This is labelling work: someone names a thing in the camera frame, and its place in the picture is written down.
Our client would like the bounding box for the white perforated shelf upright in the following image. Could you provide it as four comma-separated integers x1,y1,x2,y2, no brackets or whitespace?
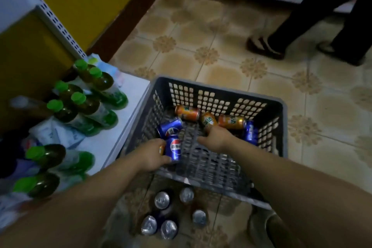
13,0,88,60

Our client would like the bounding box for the person's left forearm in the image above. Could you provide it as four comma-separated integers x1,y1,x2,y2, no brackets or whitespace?
0,156,146,248

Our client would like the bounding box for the person's right forearm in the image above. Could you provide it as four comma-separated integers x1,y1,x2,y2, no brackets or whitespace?
222,137,372,248

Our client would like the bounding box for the white shelf board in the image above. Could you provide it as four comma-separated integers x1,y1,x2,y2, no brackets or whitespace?
74,72,150,176

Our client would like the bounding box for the person's left hand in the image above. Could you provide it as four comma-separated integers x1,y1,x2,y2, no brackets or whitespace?
132,138,172,173

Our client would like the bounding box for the person's grey shoe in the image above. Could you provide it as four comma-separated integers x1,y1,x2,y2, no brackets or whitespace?
247,207,300,248

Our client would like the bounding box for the orange soda can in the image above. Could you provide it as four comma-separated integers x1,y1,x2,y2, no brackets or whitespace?
175,105,201,122
201,112,218,133
218,114,247,131

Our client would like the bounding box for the person's right hand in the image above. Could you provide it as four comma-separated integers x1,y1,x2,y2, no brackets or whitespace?
198,125,233,154

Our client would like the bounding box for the grey plastic crate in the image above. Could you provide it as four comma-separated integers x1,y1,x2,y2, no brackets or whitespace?
118,76,288,211

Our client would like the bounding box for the silver-topped dark soda can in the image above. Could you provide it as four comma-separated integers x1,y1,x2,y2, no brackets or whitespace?
179,187,195,205
141,215,158,236
153,190,172,210
192,209,208,227
160,220,178,240

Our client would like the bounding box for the white-capped drink bottle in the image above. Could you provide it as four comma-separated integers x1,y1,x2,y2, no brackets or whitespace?
9,96,54,118

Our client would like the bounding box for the blue soda can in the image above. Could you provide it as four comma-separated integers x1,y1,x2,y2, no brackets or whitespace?
157,117,183,139
244,120,260,145
164,135,181,162

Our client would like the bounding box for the group of green-capped tea bottles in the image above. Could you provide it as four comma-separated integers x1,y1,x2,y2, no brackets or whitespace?
12,59,129,199

